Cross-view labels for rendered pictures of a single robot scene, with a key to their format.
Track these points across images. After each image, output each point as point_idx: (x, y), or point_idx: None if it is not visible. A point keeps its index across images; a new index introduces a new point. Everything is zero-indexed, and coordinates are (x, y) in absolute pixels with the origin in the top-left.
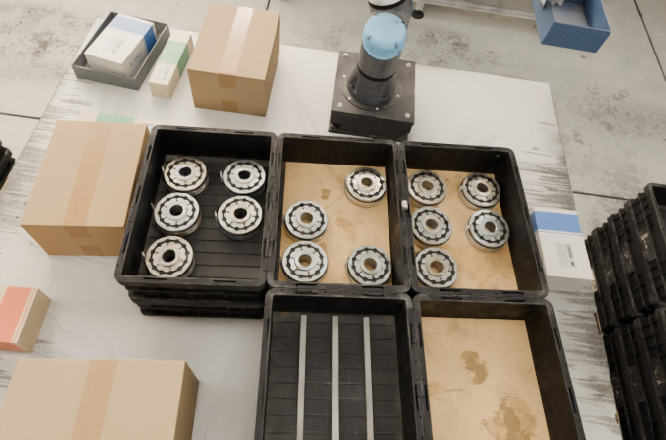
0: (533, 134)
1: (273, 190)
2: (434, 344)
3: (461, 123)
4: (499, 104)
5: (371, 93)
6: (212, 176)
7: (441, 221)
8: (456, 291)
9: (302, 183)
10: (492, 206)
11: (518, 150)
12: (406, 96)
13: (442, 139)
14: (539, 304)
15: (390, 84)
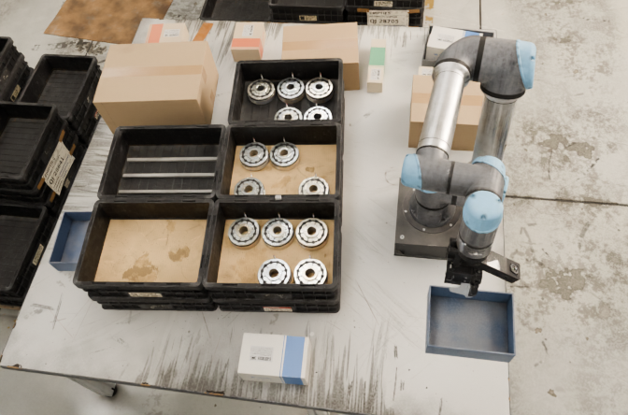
0: (421, 388)
1: (292, 122)
2: (196, 231)
3: (425, 309)
4: (461, 358)
5: (411, 198)
6: (322, 105)
7: (279, 238)
8: (212, 224)
9: (319, 155)
10: (294, 280)
11: (397, 364)
12: (425, 237)
13: (402, 288)
14: (197, 278)
15: (421, 211)
